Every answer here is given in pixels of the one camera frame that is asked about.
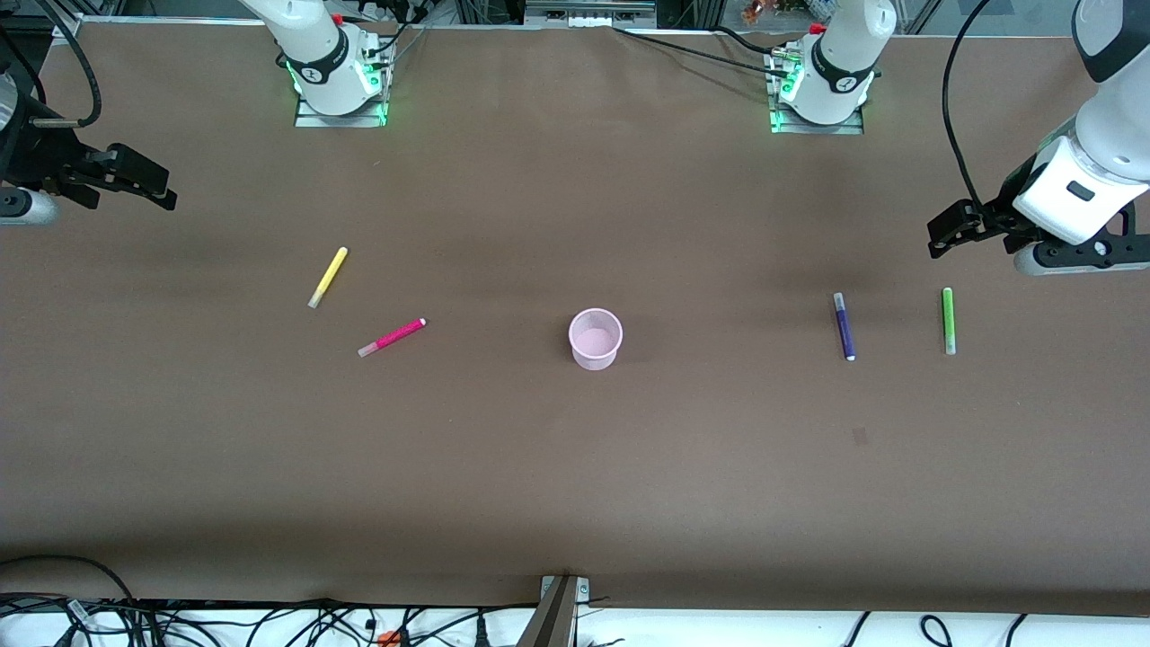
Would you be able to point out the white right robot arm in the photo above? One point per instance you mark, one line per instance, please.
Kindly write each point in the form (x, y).
(323, 54)

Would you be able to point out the yellow marker pen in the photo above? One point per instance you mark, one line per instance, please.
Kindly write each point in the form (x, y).
(328, 277)

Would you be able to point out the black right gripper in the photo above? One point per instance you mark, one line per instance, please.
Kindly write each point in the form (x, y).
(43, 153)

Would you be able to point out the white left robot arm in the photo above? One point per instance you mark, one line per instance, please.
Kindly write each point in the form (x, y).
(840, 54)

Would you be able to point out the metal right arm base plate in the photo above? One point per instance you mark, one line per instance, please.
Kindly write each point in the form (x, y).
(310, 117)

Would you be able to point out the pink marker pen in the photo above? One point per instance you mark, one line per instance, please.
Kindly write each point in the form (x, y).
(393, 337)

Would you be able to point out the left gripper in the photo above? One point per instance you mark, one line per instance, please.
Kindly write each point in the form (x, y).
(1000, 213)

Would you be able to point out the pink mesh pen holder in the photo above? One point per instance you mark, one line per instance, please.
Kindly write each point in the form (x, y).
(595, 340)

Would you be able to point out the aluminium profile bracket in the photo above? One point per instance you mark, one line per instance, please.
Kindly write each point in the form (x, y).
(559, 615)

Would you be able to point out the brown table cover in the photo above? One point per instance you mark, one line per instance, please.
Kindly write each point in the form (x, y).
(575, 467)

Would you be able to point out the purple marker pen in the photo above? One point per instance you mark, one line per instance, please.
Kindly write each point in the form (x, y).
(844, 328)

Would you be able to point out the silver aluminium frame rail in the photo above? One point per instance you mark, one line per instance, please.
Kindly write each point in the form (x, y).
(588, 11)

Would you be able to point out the green marker pen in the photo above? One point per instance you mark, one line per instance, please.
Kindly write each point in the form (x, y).
(948, 322)

